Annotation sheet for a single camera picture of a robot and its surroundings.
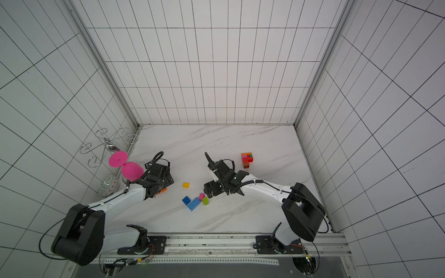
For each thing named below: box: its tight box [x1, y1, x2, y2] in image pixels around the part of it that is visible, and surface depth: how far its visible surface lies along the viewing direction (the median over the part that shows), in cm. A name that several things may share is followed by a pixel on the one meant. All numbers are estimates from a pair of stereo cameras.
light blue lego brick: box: [187, 196, 202, 212], surface depth 85 cm
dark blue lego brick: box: [181, 195, 192, 206], surface depth 87 cm
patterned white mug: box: [97, 174, 120, 197], surface depth 90 cm
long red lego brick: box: [242, 156, 254, 164], surface depth 102 cm
